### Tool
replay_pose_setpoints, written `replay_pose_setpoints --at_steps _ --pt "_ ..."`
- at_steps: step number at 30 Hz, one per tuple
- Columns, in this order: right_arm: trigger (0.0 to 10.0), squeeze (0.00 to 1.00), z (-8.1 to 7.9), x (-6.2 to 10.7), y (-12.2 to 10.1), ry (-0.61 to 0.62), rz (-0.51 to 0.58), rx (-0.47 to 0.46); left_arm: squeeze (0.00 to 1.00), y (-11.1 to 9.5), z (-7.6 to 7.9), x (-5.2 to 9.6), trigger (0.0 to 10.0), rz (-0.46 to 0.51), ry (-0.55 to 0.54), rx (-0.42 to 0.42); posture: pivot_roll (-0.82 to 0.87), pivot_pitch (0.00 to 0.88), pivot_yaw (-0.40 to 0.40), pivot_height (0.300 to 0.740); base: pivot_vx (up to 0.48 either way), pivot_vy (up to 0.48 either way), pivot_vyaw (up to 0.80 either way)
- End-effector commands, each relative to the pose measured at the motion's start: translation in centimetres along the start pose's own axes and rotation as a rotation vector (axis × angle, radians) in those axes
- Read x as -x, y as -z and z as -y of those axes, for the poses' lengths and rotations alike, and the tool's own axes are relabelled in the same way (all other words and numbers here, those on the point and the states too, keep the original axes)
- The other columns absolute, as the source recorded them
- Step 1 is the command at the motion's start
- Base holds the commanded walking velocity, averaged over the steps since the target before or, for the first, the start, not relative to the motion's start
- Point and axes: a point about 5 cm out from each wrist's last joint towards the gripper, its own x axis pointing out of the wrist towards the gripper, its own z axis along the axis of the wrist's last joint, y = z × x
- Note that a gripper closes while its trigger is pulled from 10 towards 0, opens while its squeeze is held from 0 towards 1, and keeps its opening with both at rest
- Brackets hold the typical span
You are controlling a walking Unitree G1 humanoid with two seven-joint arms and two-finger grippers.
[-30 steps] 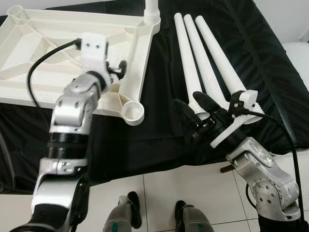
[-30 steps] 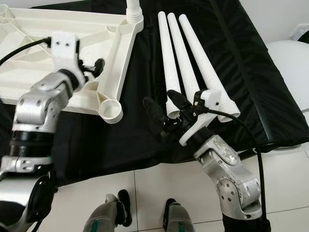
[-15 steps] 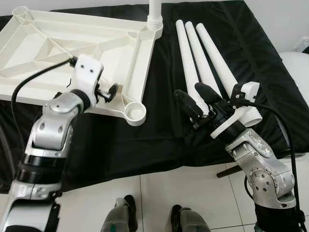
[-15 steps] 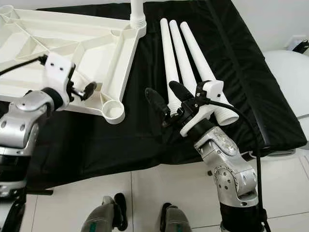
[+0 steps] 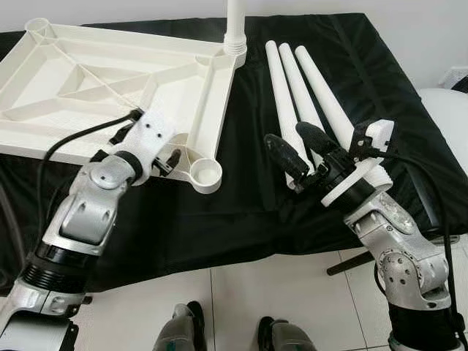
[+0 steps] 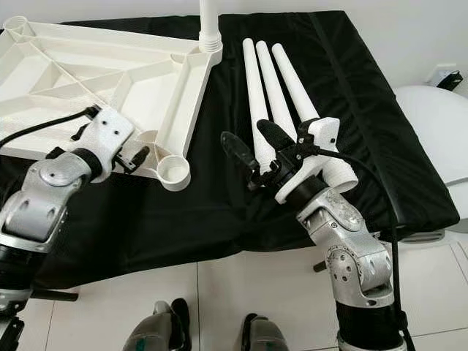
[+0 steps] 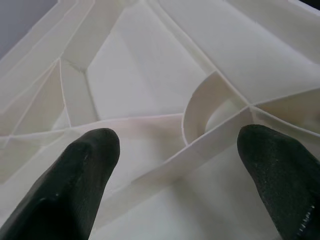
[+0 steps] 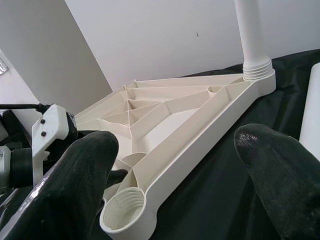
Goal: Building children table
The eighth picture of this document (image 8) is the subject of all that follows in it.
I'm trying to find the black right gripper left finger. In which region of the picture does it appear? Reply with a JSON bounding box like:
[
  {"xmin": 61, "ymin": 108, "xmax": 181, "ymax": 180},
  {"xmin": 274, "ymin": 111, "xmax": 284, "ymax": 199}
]
[{"xmin": 0, "ymin": 131, "xmax": 120, "ymax": 240}]

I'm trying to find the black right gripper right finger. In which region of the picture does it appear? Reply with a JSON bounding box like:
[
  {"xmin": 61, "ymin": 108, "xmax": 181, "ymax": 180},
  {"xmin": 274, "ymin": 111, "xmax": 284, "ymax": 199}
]
[{"xmin": 233, "ymin": 123, "xmax": 320, "ymax": 240}]

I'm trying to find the white plastic table leg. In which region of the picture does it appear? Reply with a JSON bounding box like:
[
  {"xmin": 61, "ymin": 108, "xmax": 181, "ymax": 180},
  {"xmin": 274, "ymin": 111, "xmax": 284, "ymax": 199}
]
[
  {"xmin": 234, "ymin": 0, "xmax": 274, "ymax": 81},
  {"xmin": 298, "ymin": 62, "xmax": 320, "ymax": 153}
]

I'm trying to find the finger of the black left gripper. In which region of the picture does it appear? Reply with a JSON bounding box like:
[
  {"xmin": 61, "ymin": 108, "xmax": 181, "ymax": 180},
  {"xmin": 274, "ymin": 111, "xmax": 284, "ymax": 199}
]
[{"xmin": 107, "ymin": 168, "xmax": 128, "ymax": 187}]

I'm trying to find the black table cover cloth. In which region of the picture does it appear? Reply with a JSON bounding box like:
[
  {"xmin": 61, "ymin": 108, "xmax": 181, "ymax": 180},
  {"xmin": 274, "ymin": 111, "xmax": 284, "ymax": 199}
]
[{"xmin": 149, "ymin": 48, "xmax": 320, "ymax": 240}]

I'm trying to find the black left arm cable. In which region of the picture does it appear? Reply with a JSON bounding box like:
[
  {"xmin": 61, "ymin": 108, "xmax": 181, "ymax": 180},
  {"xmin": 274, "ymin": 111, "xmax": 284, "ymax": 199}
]
[{"xmin": 0, "ymin": 103, "xmax": 51, "ymax": 113}]

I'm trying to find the white plastic table top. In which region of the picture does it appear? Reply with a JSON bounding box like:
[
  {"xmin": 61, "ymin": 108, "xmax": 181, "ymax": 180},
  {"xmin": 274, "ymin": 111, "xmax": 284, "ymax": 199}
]
[{"xmin": 74, "ymin": 67, "xmax": 277, "ymax": 237}]

